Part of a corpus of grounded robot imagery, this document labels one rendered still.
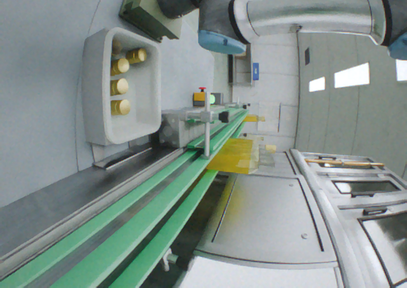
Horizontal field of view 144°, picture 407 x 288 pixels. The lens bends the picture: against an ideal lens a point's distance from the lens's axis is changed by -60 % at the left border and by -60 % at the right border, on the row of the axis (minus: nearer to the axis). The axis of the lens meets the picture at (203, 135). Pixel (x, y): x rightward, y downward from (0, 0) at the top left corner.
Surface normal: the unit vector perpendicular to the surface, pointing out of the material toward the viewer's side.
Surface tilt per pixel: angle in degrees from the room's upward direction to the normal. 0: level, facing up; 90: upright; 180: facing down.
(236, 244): 90
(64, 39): 0
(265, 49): 90
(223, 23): 112
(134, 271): 90
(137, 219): 90
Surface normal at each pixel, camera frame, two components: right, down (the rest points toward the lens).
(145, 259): 0.00, -0.97
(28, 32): 0.94, 0.08
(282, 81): -0.33, 0.21
